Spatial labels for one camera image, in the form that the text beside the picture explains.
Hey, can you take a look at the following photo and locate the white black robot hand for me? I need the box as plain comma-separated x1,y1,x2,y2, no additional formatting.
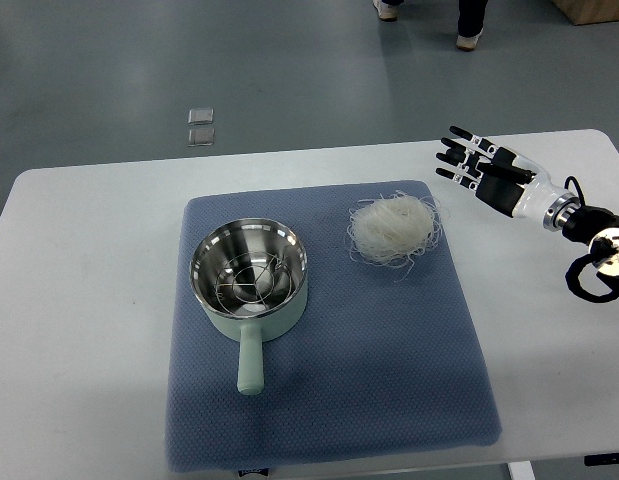
435,126,584,231

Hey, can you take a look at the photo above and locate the white vermicelli nest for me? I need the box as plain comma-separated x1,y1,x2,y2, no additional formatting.
344,190,443,282

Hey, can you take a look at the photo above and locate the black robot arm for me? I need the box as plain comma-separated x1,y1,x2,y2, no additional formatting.
562,206,619,278

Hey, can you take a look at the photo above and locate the mint green steel pot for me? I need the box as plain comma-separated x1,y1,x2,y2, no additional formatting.
190,218,308,396

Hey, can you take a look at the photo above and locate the right white shoe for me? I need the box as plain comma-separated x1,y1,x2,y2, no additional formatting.
456,27,484,52

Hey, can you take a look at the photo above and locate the white shoe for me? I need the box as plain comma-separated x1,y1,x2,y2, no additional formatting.
372,0,399,22
456,27,484,52

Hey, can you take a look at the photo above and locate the left white shoe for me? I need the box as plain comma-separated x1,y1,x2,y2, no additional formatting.
372,0,399,22

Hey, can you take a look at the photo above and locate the blue quilted mat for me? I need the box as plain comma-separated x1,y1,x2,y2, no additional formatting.
165,180,501,472

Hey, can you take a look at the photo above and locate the white table leg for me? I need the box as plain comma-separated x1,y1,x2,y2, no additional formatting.
507,461,536,480

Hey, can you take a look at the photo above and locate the black table control panel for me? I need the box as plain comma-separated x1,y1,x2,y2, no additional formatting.
584,452,619,467

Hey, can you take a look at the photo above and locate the upper floor socket plate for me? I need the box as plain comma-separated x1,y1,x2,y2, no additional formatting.
188,107,214,125

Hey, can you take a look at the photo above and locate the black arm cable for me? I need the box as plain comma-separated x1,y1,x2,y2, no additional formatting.
562,174,619,303

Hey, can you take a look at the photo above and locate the wire steaming rack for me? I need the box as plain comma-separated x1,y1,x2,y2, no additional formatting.
214,252,294,317

